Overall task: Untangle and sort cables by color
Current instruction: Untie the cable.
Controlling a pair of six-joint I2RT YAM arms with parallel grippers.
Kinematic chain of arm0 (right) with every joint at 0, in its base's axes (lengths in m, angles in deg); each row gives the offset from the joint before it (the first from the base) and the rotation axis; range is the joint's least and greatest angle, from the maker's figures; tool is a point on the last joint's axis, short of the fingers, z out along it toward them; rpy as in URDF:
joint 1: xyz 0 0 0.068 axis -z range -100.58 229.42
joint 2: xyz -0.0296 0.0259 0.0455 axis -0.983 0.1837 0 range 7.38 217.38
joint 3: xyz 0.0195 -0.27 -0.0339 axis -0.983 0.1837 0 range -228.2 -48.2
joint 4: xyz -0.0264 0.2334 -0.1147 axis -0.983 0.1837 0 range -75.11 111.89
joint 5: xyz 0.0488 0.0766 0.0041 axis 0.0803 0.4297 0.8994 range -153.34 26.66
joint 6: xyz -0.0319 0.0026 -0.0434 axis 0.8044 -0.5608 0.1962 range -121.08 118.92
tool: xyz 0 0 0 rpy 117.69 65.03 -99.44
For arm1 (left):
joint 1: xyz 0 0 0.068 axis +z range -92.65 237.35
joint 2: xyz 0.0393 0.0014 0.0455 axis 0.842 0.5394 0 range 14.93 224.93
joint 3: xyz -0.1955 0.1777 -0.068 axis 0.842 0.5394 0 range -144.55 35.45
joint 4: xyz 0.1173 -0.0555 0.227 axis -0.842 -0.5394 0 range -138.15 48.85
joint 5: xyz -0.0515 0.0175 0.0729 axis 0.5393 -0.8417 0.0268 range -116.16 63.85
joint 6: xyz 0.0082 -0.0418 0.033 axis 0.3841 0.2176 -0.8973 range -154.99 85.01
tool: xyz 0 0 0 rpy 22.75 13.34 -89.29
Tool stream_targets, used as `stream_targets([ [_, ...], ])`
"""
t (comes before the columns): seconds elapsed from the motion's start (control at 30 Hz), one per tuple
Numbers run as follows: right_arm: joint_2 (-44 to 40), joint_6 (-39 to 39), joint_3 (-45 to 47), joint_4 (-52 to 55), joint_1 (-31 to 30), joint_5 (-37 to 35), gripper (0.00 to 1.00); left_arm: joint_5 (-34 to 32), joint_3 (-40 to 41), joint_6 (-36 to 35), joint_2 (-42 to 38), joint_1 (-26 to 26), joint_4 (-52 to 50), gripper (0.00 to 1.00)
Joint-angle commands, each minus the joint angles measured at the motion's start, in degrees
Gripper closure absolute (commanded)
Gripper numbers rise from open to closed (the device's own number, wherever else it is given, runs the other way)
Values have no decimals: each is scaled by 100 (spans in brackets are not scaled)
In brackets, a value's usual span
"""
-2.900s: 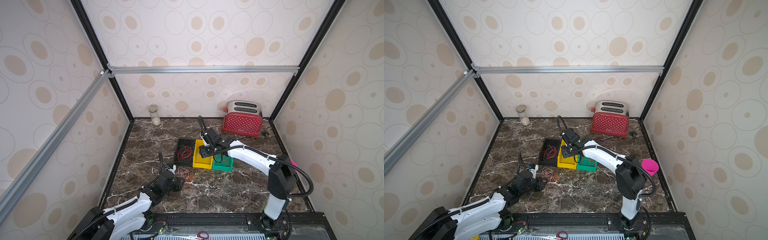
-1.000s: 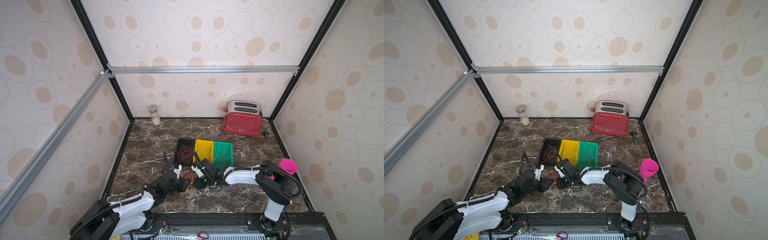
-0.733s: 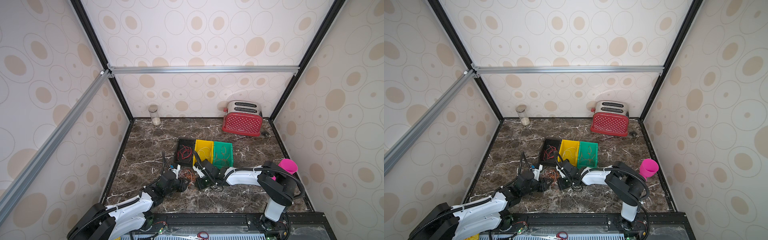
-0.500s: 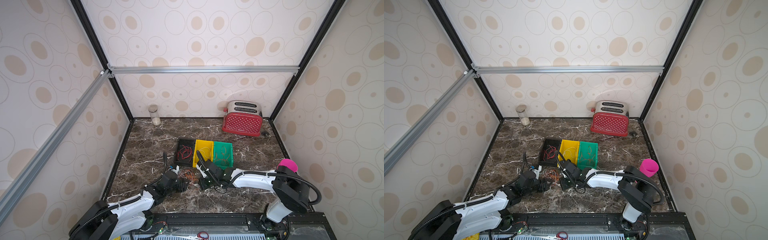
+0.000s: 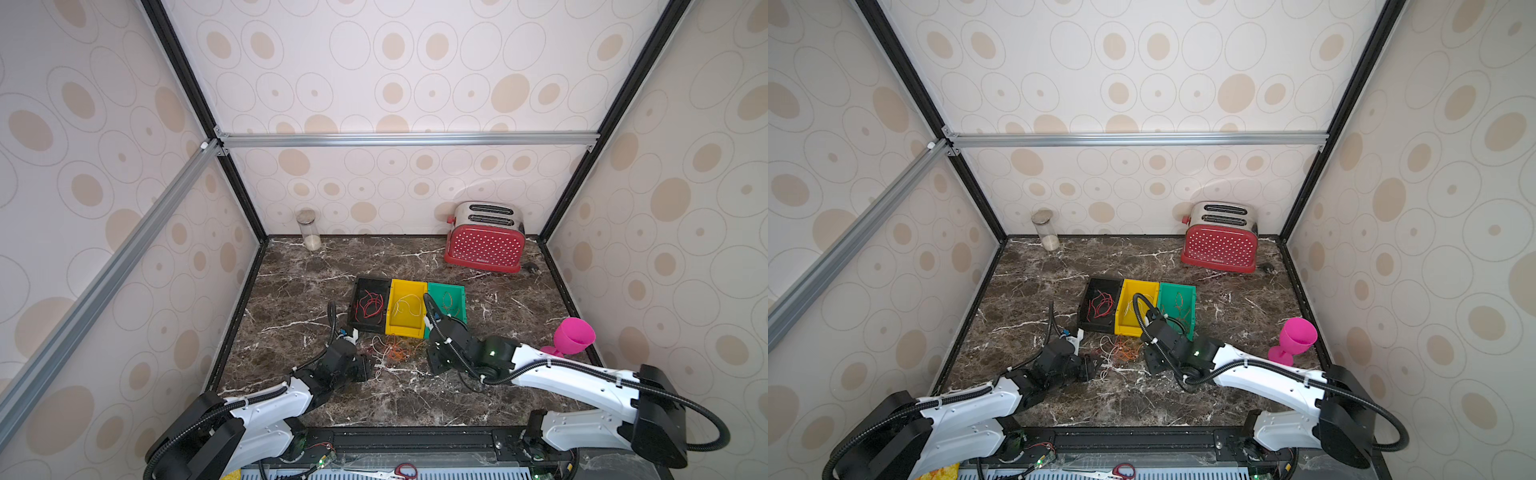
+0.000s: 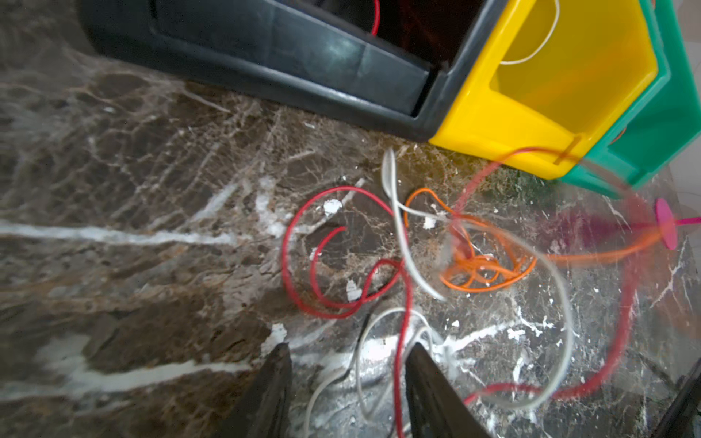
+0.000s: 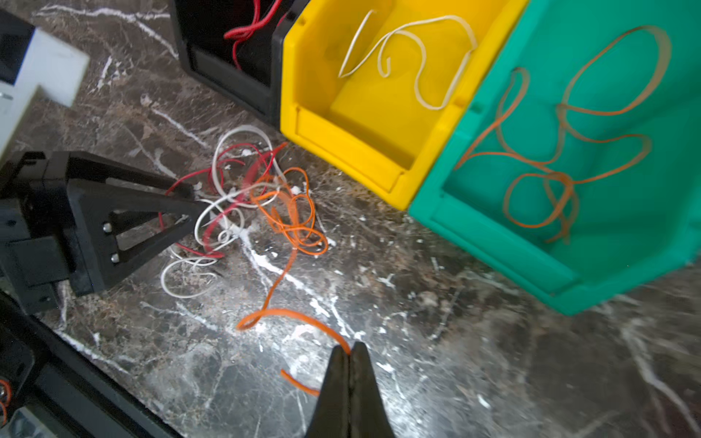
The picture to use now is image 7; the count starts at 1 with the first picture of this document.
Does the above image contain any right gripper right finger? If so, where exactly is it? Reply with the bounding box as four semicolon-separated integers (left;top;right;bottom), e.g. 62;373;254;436
349;341;395;438

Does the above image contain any green plastic bin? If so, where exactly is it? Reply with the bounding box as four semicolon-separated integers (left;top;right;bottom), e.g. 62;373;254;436
410;1;700;315

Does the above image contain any red cable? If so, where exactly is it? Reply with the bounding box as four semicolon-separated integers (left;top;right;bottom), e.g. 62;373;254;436
223;0;284;69
158;141;290;259

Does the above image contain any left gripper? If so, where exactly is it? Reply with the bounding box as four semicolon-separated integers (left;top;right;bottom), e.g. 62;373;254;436
1;151;206;315

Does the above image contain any yellow plastic bin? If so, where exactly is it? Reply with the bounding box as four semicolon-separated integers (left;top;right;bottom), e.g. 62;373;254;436
280;1;528;210

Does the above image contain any white cable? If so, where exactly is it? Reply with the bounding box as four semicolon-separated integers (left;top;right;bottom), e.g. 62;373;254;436
338;8;478;111
160;124;303;300

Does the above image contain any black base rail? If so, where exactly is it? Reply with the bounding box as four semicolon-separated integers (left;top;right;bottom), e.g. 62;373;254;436
1;296;177;437

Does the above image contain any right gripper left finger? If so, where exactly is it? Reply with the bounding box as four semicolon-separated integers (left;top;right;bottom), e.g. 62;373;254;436
305;346;351;438

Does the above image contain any black plastic bin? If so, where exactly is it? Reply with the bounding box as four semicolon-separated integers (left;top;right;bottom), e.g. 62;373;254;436
169;0;308;129

